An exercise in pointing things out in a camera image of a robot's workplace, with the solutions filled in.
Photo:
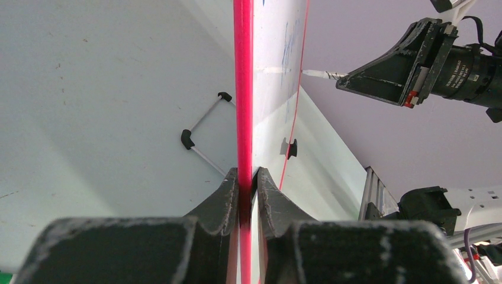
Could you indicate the green cap marker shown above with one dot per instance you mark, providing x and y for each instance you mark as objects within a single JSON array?
[{"x": 7, "y": 278}]

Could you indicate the aluminium frame profile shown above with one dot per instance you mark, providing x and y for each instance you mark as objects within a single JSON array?
[{"x": 377, "y": 201}]

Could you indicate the black whiteboard right foot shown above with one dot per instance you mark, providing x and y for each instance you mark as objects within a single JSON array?
[{"x": 292, "y": 149}]

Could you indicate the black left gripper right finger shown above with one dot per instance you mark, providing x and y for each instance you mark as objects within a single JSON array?
[{"x": 296, "y": 248}]

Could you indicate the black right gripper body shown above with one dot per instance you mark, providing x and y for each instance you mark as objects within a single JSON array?
[{"x": 472, "y": 74}]

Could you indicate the pink framed whiteboard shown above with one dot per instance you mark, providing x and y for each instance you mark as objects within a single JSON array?
[{"x": 269, "y": 41}]

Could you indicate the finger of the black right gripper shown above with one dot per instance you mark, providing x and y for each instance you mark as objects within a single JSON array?
[{"x": 388, "y": 77}]

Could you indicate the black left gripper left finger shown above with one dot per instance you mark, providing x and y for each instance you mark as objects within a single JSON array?
[{"x": 199, "y": 247}]

